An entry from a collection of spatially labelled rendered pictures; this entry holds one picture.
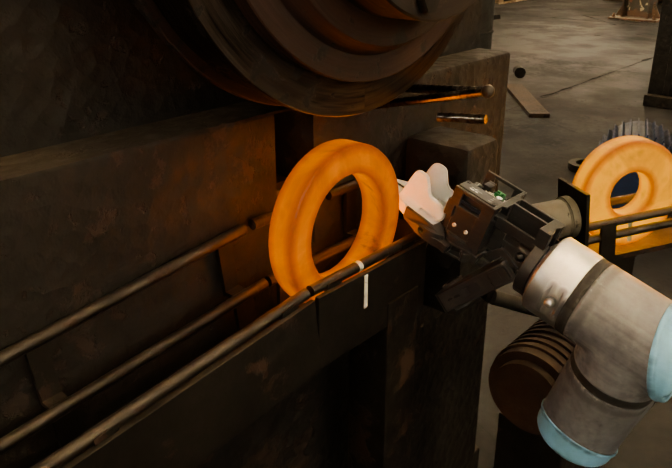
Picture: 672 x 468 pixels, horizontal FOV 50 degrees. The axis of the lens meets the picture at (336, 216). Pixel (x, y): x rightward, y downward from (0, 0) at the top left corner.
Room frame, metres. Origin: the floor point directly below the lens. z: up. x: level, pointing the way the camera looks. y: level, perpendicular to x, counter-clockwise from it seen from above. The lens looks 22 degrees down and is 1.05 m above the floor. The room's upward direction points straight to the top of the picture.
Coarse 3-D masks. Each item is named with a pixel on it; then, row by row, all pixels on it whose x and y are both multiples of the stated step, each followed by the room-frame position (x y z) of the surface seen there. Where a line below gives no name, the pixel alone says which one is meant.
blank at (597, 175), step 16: (608, 144) 0.95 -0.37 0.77; (624, 144) 0.94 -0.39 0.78; (640, 144) 0.94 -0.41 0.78; (656, 144) 0.95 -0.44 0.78; (592, 160) 0.94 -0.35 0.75; (608, 160) 0.93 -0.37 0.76; (624, 160) 0.93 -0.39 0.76; (640, 160) 0.94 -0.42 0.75; (656, 160) 0.95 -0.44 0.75; (576, 176) 0.95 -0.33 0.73; (592, 176) 0.92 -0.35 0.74; (608, 176) 0.93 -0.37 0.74; (640, 176) 0.97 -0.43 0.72; (656, 176) 0.95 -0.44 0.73; (592, 192) 0.92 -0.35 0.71; (608, 192) 0.93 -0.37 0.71; (640, 192) 0.97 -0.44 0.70; (656, 192) 0.95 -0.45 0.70; (592, 208) 0.92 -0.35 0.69; (608, 208) 0.93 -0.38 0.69; (624, 208) 0.96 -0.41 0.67; (640, 208) 0.95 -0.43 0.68; (656, 208) 0.95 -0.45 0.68; (624, 224) 0.94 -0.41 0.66; (640, 224) 0.94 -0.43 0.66; (624, 240) 0.94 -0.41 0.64
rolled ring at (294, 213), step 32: (320, 160) 0.69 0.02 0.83; (352, 160) 0.71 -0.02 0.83; (384, 160) 0.76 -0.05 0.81; (288, 192) 0.67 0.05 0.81; (320, 192) 0.68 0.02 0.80; (384, 192) 0.76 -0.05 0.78; (288, 224) 0.65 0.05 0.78; (384, 224) 0.76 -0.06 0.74; (288, 256) 0.64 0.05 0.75; (352, 256) 0.75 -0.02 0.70; (288, 288) 0.66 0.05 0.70
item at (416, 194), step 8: (416, 176) 0.78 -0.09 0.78; (424, 176) 0.78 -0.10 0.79; (408, 184) 0.79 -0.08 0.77; (416, 184) 0.78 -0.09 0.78; (424, 184) 0.78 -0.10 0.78; (400, 192) 0.80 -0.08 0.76; (408, 192) 0.79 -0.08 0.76; (416, 192) 0.78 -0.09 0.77; (424, 192) 0.78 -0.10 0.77; (400, 200) 0.79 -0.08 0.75; (408, 200) 0.79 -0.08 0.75; (416, 200) 0.78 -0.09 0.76; (424, 200) 0.77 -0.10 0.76; (432, 200) 0.77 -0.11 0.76; (400, 208) 0.79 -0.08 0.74; (416, 208) 0.78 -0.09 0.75; (424, 208) 0.77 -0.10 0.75; (432, 208) 0.77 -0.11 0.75; (440, 208) 0.76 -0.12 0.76; (424, 216) 0.77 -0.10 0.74; (432, 216) 0.77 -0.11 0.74; (440, 216) 0.76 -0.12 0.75
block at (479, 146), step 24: (408, 144) 0.90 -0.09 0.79; (432, 144) 0.88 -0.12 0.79; (456, 144) 0.86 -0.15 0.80; (480, 144) 0.87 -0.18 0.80; (408, 168) 0.90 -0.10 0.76; (456, 168) 0.85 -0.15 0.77; (480, 168) 0.86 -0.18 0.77; (432, 264) 0.87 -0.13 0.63; (456, 264) 0.85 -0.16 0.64; (432, 288) 0.87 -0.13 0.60; (456, 312) 0.85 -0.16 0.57
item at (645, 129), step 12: (612, 132) 2.81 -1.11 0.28; (624, 132) 2.69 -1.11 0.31; (636, 132) 2.65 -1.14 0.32; (648, 132) 2.57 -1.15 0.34; (660, 132) 2.67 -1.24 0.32; (600, 144) 2.79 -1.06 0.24; (624, 180) 2.44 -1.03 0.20; (636, 180) 2.42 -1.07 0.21; (612, 192) 2.45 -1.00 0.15; (624, 192) 2.43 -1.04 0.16; (624, 204) 2.43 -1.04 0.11
